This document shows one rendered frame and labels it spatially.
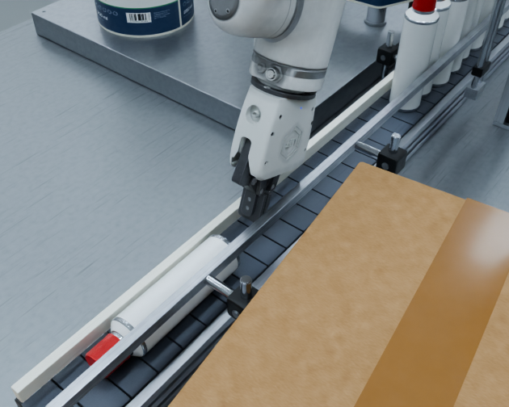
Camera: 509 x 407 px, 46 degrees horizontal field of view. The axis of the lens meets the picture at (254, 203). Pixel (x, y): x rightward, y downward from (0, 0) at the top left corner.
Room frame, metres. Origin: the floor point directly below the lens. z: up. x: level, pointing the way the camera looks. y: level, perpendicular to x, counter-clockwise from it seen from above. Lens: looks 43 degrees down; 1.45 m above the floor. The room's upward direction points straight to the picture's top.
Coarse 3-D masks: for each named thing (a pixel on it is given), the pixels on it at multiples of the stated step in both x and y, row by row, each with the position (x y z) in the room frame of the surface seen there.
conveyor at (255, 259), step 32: (384, 96) 0.88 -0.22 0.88; (352, 128) 0.78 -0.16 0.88; (384, 128) 0.78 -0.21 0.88; (320, 160) 0.70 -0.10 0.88; (352, 160) 0.70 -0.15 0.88; (320, 192) 0.63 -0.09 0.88; (288, 224) 0.57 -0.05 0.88; (256, 256) 0.51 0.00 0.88; (192, 320) 0.41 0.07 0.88; (160, 352) 0.37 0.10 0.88; (64, 384) 0.33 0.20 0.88; (128, 384) 0.33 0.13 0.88
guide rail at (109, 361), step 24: (480, 24) 0.98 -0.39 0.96; (456, 48) 0.89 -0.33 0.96; (432, 72) 0.82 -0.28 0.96; (408, 96) 0.76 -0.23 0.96; (384, 120) 0.70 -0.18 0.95; (288, 192) 0.54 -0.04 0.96; (264, 216) 0.50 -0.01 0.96; (240, 240) 0.46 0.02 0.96; (216, 264) 0.43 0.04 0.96; (192, 288) 0.39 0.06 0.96; (168, 312) 0.36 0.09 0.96; (144, 336) 0.34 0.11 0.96; (120, 360) 0.31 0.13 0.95; (72, 384) 0.28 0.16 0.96; (96, 384) 0.29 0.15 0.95
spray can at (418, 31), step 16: (416, 0) 0.85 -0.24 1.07; (432, 0) 0.84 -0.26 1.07; (416, 16) 0.84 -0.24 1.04; (432, 16) 0.84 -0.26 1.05; (416, 32) 0.83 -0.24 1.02; (432, 32) 0.83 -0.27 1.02; (400, 48) 0.85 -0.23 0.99; (416, 48) 0.83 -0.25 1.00; (400, 64) 0.84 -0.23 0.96; (416, 64) 0.83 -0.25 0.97; (400, 80) 0.84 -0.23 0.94; (416, 96) 0.83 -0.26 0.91
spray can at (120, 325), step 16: (208, 240) 0.49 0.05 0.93; (224, 240) 0.49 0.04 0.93; (192, 256) 0.47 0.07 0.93; (208, 256) 0.46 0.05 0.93; (176, 272) 0.44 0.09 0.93; (192, 272) 0.44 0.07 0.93; (224, 272) 0.46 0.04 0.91; (160, 288) 0.42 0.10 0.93; (176, 288) 0.42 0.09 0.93; (208, 288) 0.43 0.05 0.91; (144, 304) 0.39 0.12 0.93; (160, 304) 0.40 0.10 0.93; (192, 304) 0.41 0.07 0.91; (112, 320) 0.38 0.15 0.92; (128, 320) 0.37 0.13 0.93; (176, 320) 0.39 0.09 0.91; (112, 336) 0.36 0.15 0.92; (160, 336) 0.37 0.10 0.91; (96, 352) 0.34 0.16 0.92; (144, 352) 0.35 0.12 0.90
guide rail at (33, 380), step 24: (336, 120) 0.76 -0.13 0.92; (312, 144) 0.70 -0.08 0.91; (192, 240) 0.51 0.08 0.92; (168, 264) 0.47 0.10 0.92; (144, 288) 0.43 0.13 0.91; (120, 312) 0.40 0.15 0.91; (72, 336) 0.37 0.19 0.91; (96, 336) 0.38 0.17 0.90; (48, 360) 0.34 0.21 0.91; (24, 384) 0.31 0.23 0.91
